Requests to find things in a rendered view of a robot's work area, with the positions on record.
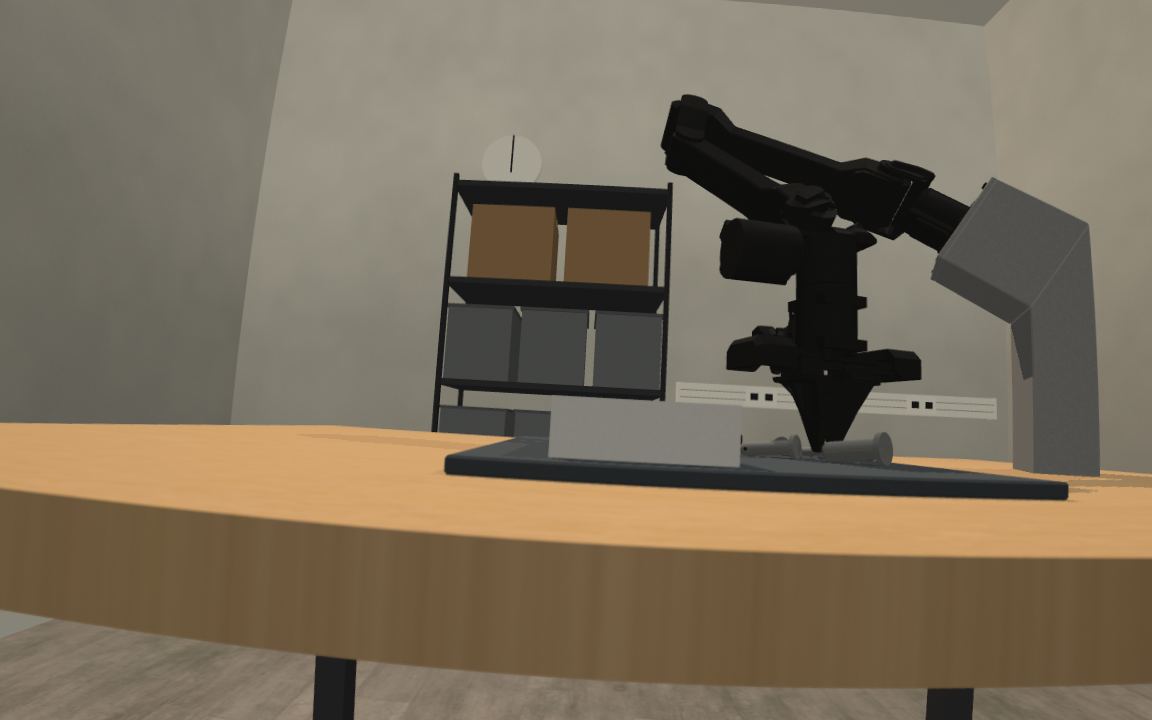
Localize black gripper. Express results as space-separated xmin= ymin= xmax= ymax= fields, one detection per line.
xmin=726 ymin=282 xmax=920 ymax=453

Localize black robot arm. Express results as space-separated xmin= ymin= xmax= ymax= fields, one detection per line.
xmin=661 ymin=94 xmax=971 ymax=289

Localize cream headed pin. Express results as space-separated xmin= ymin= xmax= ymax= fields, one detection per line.
xmin=772 ymin=435 xmax=803 ymax=456
xmin=741 ymin=435 xmax=802 ymax=458

